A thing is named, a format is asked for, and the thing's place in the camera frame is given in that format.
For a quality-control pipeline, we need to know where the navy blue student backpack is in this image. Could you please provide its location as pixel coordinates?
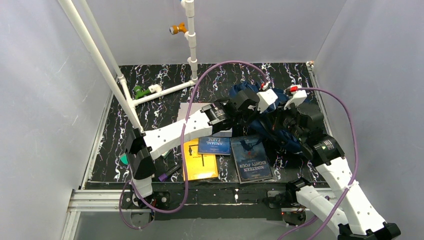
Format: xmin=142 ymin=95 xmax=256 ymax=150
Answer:
xmin=248 ymin=88 xmax=302 ymax=154

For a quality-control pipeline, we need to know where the blue Animal Farm book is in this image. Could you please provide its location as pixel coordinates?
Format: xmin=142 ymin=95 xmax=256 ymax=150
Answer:
xmin=198 ymin=136 xmax=231 ymax=156

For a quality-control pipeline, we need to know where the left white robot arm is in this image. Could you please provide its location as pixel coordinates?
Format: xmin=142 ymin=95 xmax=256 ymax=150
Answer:
xmin=124 ymin=89 xmax=264 ymax=199

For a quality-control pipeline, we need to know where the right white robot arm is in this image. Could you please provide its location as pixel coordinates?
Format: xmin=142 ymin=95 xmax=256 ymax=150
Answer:
xmin=273 ymin=103 xmax=401 ymax=240

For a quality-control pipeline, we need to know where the white green card pack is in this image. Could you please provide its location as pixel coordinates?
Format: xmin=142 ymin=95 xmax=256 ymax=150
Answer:
xmin=161 ymin=149 xmax=173 ymax=159

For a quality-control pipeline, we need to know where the Nineteen Eighty-Four book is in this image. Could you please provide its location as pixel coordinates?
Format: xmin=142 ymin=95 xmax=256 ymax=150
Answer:
xmin=230 ymin=135 xmax=273 ymax=184

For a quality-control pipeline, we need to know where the yellow book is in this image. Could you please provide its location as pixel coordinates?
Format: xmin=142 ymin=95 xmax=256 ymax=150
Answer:
xmin=182 ymin=138 xmax=219 ymax=181

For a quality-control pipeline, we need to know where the green pipe valve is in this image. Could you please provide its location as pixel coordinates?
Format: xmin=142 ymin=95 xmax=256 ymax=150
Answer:
xmin=133 ymin=85 xmax=151 ymax=100

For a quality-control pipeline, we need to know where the purple black marker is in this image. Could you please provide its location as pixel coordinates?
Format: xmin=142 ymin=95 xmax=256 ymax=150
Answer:
xmin=158 ymin=164 xmax=181 ymax=182

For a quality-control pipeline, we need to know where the teal green eraser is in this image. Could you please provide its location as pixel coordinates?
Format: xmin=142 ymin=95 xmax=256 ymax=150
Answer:
xmin=119 ymin=153 xmax=129 ymax=165

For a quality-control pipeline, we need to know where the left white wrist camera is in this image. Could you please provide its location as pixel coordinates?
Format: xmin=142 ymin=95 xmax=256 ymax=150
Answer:
xmin=256 ymin=82 xmax=278 ymax=114

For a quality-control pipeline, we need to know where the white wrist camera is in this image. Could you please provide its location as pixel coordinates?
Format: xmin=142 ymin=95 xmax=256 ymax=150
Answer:
xmin=256 ymin=82 xmax=278 ymax=114
xmin=283 ymin=85 xmax=308 ymax=110

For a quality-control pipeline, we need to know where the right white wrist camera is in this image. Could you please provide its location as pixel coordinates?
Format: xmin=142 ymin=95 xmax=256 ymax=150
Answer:
xmin=283 ymin=85 xmax=308 ymax=110

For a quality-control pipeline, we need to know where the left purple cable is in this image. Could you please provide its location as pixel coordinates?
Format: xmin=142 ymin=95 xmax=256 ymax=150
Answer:
xmin=118 ymin=60 xmax=269 ymax=231

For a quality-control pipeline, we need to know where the purple cable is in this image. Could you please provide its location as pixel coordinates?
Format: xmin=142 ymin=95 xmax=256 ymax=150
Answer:
xmin=276 ymin=86 xmax=359 ymax=240
xmin=118 ymin=60 xmax=269 ymax=231

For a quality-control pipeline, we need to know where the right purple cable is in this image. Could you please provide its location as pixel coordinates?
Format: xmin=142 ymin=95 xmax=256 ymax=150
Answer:
xmin=276 ymin=86 xmax=359 ymax=240

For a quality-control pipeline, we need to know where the white PVC pipe frame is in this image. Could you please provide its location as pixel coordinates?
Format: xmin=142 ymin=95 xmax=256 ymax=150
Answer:
xmin=58 ymin=0 xmax=199 ymax=129

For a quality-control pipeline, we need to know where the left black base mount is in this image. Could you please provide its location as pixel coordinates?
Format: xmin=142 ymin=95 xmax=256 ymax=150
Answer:
xmin=120 ymin=189 xmax=171 ymax=210

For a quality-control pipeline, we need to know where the aluminium rail frame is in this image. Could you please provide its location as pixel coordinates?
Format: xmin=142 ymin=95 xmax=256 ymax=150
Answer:
xmin=61 ymin=61 xmax=377 ymax=240

